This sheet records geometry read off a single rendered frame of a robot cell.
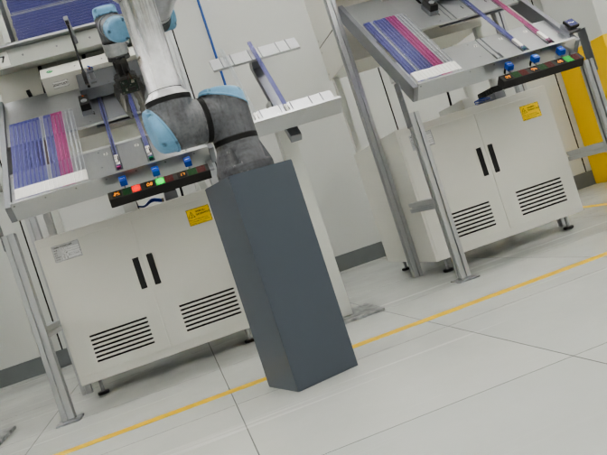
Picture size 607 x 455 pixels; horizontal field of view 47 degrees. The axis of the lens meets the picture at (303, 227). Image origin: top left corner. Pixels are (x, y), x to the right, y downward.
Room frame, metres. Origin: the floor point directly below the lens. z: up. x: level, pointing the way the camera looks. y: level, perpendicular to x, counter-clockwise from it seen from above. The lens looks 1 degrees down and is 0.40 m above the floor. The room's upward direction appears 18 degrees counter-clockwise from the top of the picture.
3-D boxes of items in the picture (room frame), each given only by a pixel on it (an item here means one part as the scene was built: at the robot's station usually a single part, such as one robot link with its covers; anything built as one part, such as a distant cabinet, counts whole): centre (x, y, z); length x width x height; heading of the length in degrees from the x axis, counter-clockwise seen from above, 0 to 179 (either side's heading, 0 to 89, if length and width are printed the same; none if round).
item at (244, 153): (1.81, 0.10, 0.60); 0.15 x 0.15 x 0.10
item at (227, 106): (1.81, 0.10, 0.72); 0.13 x 0.12 x 0.14; 111
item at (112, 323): (2.95, 0.67, 0.31); 0.70 x 0.65 x 0.62; 101
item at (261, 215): (1.81, 0.10, 0.27); 0.18 x 0.18 x 0.55; 27
